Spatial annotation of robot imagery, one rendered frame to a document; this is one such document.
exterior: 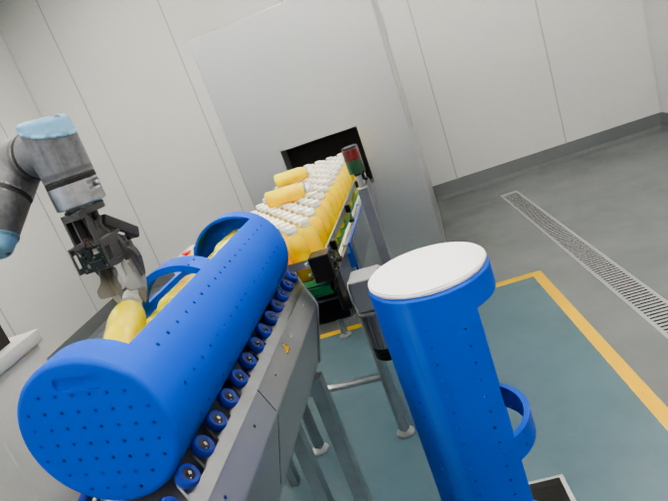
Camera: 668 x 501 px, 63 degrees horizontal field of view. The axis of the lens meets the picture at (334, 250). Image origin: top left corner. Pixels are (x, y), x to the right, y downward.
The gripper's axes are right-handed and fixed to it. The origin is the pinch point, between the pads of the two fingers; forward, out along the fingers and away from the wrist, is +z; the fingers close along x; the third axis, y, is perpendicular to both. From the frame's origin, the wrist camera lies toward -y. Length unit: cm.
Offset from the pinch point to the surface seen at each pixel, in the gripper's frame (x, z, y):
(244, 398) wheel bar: 10.4, 30.2, -5.0
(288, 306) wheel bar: 11, 30, -52
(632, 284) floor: 145, 120, -190
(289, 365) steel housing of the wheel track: 13.1, 37.7, -29.7
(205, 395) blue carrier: 12.8, 18.2, 12.0
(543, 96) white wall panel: 184, 50, -493
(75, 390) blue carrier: -0.6, 5.6, 24.1
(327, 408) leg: 8, 71, -59
